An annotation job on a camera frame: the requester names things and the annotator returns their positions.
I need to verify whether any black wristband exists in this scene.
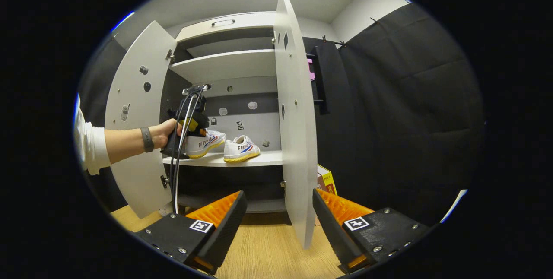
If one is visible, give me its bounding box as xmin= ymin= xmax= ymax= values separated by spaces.
xmin=140 ymin=127 xmax=155 ymax=153

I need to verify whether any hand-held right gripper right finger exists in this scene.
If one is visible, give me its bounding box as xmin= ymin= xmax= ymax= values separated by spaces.
xmin=312 ymin=188 xmax=430 ymax=274

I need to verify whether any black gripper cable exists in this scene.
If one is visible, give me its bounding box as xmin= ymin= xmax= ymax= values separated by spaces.
xmin=169 ymin=91 xmax=203 ymax=215

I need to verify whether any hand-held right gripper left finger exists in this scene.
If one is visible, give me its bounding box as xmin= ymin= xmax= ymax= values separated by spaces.
xmin=134 ymin=190 xmax=248 ymax=275

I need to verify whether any white shoe cabinet door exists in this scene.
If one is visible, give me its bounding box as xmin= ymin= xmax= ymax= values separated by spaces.
xmin=105 ymin=21 xmax=178 ymax=219
xmin=273 ymin=0 xmax=319 ymax=249

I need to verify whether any black backdrop cloth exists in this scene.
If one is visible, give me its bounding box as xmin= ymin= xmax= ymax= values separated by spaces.
xmin=78 ymin=3 xmax=484 ymax=228

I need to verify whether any white shoe cabinet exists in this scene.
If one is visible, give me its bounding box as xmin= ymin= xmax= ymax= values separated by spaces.
xmin=160 ymin=11 xmax=288 ymax=215

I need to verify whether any white canvas shoe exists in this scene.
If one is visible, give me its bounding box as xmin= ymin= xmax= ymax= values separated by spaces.
xmin=185 ymin=129 xmax=226 ymax=159
xmin=223 ymin=135 xmax=261 ymax=163

